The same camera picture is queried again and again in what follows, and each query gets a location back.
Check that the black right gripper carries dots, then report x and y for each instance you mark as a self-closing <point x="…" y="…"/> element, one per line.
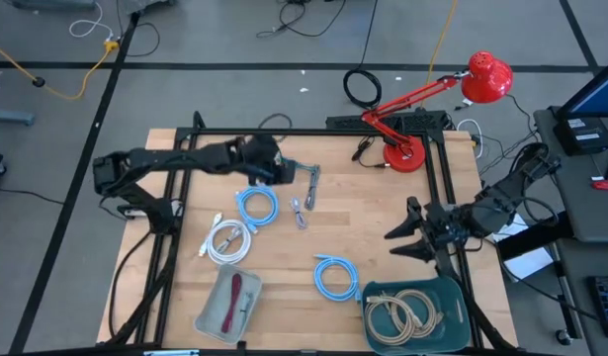
<point x="447" y="227"/>

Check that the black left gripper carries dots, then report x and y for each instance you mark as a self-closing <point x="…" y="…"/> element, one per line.
<point x="261" y="155"/>

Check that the light grey plastic bin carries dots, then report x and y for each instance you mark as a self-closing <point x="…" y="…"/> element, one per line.
<point x="209" y="316"/>

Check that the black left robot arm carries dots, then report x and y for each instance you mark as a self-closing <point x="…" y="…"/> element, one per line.
<point x="185" y="158"/>

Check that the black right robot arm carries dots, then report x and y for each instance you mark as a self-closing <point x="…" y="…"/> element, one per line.
<point x="501" y="198"/>

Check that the red desk lamp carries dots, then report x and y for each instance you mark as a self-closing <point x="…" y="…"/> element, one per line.
<point x="405" y="155"/>

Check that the teal plastic bin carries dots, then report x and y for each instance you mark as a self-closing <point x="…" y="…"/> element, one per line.
<point x="449" y="341"/>

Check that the black perforated box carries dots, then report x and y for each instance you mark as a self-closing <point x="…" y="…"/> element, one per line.
<point x="422" y="121"/>

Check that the white paper sheet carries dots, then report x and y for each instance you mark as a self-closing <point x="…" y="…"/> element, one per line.
<point x="528" y="264"/>

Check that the dark grey desk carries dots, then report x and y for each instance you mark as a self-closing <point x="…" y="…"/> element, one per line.
<point x="590" y="212"/>

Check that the small red object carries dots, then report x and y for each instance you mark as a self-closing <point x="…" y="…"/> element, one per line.
<point x="607" y="185"/>

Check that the black keyboard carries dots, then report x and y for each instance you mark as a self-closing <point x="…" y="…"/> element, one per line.
<point x="607" y="306"/>

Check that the computer monitor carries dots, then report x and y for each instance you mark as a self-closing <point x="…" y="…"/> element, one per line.
<point x="602" y="94"/>

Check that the black aluminium table frame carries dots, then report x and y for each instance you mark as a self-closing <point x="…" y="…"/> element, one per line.
<point x="333" y="131"/>

